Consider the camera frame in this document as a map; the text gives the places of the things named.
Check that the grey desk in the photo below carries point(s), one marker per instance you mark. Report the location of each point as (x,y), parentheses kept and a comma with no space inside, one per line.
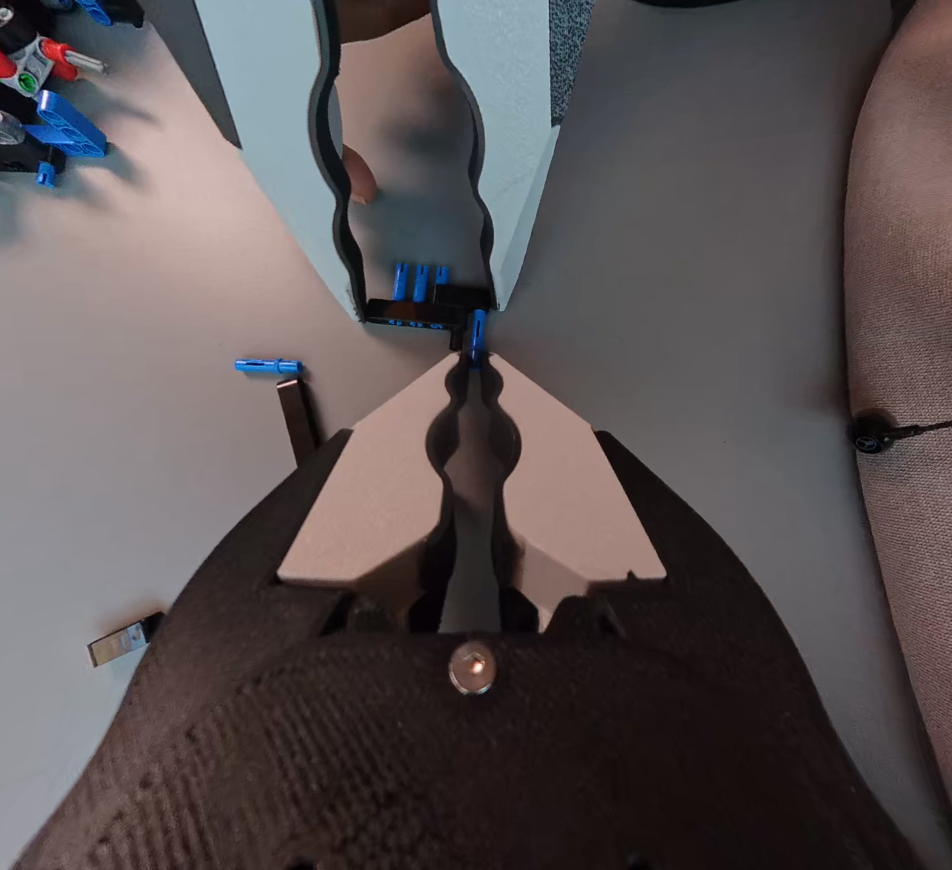
(669,215)

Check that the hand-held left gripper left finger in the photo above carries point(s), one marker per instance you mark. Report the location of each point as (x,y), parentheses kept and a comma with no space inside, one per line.
(372,498)

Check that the long black brick beam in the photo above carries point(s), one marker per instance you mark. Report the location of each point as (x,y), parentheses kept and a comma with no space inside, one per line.
(297,423)

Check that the black beam with blue pins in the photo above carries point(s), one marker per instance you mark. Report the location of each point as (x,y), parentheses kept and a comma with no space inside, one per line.
(405,312)

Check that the person's right hand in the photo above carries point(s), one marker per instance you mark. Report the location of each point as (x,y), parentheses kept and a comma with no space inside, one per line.
(387,11)

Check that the black clip microphone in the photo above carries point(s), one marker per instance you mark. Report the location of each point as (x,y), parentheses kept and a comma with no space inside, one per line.
(872,432)

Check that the toy brick race car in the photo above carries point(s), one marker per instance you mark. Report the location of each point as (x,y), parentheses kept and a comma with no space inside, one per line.
(67,118)

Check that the short black brick beam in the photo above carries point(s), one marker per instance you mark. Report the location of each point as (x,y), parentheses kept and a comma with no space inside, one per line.
(119,643)

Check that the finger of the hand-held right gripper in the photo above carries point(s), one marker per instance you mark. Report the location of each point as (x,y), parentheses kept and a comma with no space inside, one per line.
(260,66)
(513,66)

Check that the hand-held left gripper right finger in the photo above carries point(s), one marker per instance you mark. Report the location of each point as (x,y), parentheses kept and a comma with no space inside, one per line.
(580,505)

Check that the person's torso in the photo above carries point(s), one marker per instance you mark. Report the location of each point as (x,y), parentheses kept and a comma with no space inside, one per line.
(907,252)

